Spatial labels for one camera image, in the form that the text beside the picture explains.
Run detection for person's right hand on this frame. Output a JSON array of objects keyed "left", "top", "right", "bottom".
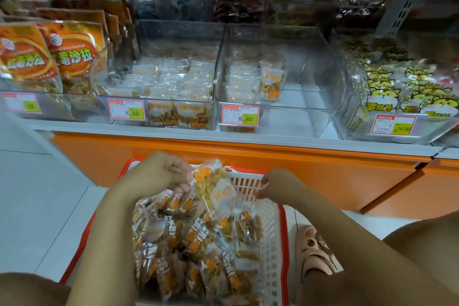
[{"left": 257, "top": 167, "right": 308, "bottom": 206}]

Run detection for person's left hand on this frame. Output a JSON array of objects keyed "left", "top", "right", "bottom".
[{"left": 108, "top": 152, "right": 195, "bottom": 206}]

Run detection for white red-rimmed shopping basket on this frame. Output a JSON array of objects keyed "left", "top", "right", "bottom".
[{"left": 59, "top": 157, "right": 291, "bottom": 306}]

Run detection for small brown snack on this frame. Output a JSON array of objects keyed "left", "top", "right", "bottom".
[{"left": 192, "top": 159, "right": 238, "bottom": 210}]

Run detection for pile of small brown snacks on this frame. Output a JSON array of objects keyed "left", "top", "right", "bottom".
[{"left": 131, "top": 187, "right": 266, "bottom": 303}]

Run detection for stack of orange packets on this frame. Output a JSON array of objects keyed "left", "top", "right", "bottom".
[{"left": 0, "top": 0, "right": 137, "bottom": 95}]

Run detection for person's right forearm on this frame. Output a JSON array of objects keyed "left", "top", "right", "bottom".
[{"left": 287, "top": 187, "right": 459, "bottom": 306}]

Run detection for person's left forearm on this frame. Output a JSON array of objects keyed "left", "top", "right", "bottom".
[{"left": 66, "top": 195, "right": 144, "bottom": 306}]

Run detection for orange shelf base panel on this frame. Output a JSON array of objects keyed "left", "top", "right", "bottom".
[{"left": 50, "top": 132, "right": 459, "bottom": 220}]

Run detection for yellow hamster snack packets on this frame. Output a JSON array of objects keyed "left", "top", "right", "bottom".
[{"left": 344, "top": 38, "right": 459, "bottom": 118}]

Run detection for person's right leg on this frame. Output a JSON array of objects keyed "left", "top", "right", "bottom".
[{"left": 301, "top": 210, "right": 459, "bottom": 306}]

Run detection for white yellow price tag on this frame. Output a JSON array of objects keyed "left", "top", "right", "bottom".
[
  {"left": 2, "top": 92, "right": 42, "bottom": 114},
  {"left": 219, "top": 103, "right": 261, "bottom": 128},
  {"left": 370, "top": 113, "right": 417, "bottom": 137},
  {"left": 108, "top": 98, "right": 146, "bottom": 121}
]

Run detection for pink clog sandal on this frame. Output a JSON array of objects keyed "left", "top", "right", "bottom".
[{"left": 295, "top": 225, "right": 338, "bottom": 282}]

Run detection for clear plastic bin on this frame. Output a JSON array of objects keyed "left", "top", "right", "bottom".
[
  {"left": 93, "top": 19, "right": 227, "bottom": 131},
  {"left": 215, "top": 24, "right": 345, "bottom": 138},
  {"left": 330, "top": 26, "right": 459, "bottom": 145},
  {"left": 0, "top": 0, "right": 141, "bottom": 120}
]

